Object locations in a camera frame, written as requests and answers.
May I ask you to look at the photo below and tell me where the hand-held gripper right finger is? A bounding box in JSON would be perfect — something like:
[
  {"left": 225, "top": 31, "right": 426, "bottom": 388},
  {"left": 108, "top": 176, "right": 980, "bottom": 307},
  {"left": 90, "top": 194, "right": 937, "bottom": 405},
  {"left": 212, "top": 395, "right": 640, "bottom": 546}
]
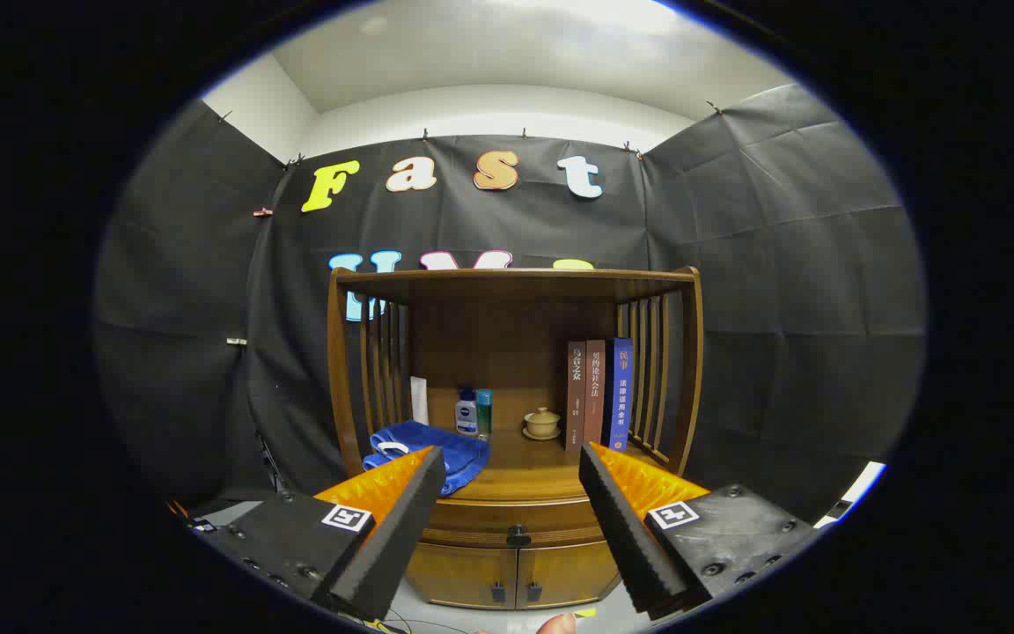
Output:
[{"left": 578, "top": 442, "right": 825, "bottom": 622}]

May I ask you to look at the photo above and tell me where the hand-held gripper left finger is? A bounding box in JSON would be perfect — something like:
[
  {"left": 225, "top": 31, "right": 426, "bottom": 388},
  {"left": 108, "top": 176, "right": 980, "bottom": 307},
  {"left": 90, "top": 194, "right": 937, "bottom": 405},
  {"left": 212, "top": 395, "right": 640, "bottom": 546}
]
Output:
[{"left": 193, "top": 445, "right": 447, "bottom": 623}]

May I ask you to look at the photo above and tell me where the wooden drawer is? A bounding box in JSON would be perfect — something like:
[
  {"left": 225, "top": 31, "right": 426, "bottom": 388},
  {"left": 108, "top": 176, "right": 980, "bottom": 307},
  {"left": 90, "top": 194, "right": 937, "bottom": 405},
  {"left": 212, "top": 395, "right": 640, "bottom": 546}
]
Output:
[{"left": 419, "top": 498, "right": 605, "bottom": 549}]

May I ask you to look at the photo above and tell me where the wooden cabinet door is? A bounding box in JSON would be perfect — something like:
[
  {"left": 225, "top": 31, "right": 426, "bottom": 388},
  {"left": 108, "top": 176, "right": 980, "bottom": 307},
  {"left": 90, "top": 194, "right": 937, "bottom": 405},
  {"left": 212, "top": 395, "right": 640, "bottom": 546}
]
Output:
[
  {"left": 516, "top": 542, "right": 621, "bottom": 610},
  {"left": 406, "top": 542, "right": 518, "bottom": 610}
]

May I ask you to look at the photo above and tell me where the wooden countertop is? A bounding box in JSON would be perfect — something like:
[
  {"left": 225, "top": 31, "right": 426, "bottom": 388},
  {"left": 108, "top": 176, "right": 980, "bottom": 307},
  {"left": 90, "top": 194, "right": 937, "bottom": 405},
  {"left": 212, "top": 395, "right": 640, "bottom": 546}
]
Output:
[{"left": 362, "top": 409, "right": 693, "bottom": 505}]

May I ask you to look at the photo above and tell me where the wooden cabinet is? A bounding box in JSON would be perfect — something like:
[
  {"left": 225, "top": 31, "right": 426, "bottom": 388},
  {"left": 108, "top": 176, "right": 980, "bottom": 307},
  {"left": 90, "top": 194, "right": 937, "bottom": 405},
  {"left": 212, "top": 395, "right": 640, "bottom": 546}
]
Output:
[{"left": 327, "top": 266, "right": 704, "bottom": 611}]

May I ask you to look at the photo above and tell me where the blue folded towel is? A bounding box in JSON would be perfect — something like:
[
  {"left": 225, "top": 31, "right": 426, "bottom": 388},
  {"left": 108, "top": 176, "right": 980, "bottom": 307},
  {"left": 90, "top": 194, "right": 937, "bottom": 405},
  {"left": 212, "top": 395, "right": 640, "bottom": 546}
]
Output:
[{"left": 362, "top": 420, "right": 491, "bottom": 497}]

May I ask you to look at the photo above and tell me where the beige lidded teacup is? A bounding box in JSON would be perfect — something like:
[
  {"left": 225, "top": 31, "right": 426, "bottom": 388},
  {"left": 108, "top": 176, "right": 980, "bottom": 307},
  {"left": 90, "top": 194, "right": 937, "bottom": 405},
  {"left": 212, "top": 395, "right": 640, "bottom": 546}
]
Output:
[{"left": 522, "top": 407, "right": 562, "bottom": 441}]

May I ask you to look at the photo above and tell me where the blue book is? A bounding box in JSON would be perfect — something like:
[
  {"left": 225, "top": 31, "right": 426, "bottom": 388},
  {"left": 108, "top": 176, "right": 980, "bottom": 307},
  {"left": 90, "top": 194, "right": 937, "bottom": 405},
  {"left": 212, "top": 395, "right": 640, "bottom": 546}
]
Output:
[{"left": 602, "top": 338, "right": 635, "bottom": 452}]

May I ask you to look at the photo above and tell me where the reddish brown book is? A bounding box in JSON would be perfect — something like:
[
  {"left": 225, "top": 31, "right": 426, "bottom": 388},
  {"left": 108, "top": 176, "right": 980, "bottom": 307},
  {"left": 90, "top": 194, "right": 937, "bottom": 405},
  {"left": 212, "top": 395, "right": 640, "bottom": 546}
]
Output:
[{"left": 584, "top": 339, "right": 606, "bottom": 447}]

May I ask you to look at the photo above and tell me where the white panel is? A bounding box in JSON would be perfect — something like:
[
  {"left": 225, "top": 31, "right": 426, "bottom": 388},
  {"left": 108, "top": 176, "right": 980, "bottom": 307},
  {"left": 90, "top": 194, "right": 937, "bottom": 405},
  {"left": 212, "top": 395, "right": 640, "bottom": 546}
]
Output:
[{"left": 813, "top": 461, "right": 888, "bottom": 530}]

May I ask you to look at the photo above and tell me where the black backdrop cloth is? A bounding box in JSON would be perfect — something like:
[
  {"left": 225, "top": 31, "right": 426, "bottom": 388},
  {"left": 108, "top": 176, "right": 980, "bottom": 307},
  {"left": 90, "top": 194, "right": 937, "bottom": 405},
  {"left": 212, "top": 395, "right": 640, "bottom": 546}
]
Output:
[{"left": 93, "top": 84, "right": 926, "bottom": 529}]

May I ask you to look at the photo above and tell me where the thin black cable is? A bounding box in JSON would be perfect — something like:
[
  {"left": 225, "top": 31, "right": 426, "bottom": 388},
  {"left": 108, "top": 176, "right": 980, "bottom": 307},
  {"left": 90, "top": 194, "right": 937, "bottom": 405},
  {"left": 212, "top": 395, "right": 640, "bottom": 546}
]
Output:
[{"left": 366, "top": 608, "right": 473, "bottom": 634}]

